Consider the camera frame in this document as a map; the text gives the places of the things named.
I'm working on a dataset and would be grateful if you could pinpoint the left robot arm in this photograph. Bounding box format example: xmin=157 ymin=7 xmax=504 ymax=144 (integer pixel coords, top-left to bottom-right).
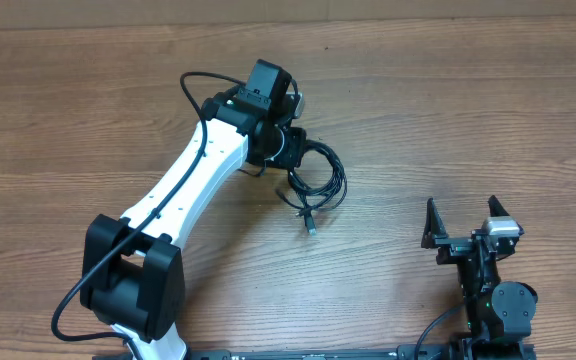
xmin=76 ymin=60 xmax=306 ymax=359

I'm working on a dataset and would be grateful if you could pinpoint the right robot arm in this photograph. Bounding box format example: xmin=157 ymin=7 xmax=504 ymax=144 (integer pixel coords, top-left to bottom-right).
xmin=413 ymin=195 xmax=538 ymax=360

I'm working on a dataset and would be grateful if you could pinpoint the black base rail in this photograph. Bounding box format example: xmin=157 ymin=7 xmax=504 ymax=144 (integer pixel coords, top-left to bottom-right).
xmin=92 ymin=344 xmax=537 ymax=360

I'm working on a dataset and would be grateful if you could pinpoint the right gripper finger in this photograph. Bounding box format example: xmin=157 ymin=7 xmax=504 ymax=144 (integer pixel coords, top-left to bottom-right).
xmin=421 ymin=198 xmax=448 ymax=249
xmin=488 ymin=195 xmax=509 ymax=217

